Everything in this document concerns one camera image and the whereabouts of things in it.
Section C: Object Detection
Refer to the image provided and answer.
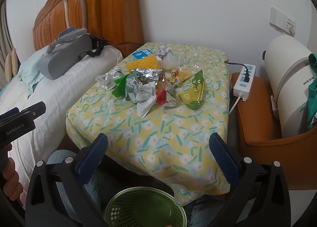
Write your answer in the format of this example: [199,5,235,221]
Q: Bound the blue and white carton box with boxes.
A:
[132,49,153,60]

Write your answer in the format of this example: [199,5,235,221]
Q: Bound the yellow cartoon toy packet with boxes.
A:
[169,67,192,86]

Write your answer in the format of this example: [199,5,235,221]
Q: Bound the silver blister pack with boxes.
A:
[129,67,164,84]

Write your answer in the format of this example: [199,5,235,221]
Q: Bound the crumpled silver paper ball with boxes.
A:
[156,44,174,60]

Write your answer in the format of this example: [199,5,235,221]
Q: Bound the white power strip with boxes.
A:
[233,63,257,102]

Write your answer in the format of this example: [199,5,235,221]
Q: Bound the red wrapper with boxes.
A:
[156,88,167,106]

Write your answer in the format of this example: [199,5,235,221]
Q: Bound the beige curtain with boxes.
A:
[0,2,19,84]

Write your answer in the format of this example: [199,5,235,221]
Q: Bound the person's left hand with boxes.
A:
[0,143,24,201]

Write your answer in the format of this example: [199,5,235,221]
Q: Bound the green mesh wastebasket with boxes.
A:
[105,187,187,227]

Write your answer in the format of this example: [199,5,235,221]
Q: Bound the person's right leg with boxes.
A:
[190,196,232,227]

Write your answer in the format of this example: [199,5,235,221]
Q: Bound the black plug with cable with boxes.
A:
[224,60,252,83]

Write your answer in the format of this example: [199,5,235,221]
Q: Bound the white bed sheet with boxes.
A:
[0,44,124,188]

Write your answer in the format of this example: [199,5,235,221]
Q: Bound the white wall switch panel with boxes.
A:
[269,6,297,37]

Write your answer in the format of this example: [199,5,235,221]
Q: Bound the silver foil wrapper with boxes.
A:
[96,67,125,89]

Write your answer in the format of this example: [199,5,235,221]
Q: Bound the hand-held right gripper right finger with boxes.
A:
[209,133,291,227]

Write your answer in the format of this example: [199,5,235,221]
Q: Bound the yellow floral tablecloth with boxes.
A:
[66,42,232,205]

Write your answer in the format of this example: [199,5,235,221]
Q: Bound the yellow-green snack packet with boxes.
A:
[178,69,205,110]

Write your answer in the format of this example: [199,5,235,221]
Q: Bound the yellow sponge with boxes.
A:
[126,54,159,71]

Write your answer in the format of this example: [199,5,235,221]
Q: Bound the light blue cloth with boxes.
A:
[17,49,50,94]

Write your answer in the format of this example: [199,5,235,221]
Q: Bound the green wrapper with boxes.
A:
[111,73,132,97]

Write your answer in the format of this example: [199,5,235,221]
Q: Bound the thin black cable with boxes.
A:
[106,41,144,46]

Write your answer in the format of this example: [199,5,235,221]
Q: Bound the white cylindrical appliance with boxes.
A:
[261,34,317,139]

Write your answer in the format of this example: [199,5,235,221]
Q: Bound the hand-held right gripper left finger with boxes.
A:
[25,133,109,227]

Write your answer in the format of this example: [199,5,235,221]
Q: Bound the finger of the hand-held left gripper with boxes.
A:
[0,101,47,121]

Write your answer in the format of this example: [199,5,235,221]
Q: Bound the clear plastic bag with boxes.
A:
[160,52,200,69]

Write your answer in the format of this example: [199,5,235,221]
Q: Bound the orange chair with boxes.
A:
[230,72,317,191]

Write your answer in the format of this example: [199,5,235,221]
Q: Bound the wooden headboard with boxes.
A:
[33,0,145,53]

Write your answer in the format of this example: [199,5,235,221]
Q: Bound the black power adapter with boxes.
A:
[79,35,109,58]

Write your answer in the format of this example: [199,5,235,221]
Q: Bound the green bag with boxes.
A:
[306,52,317,125]

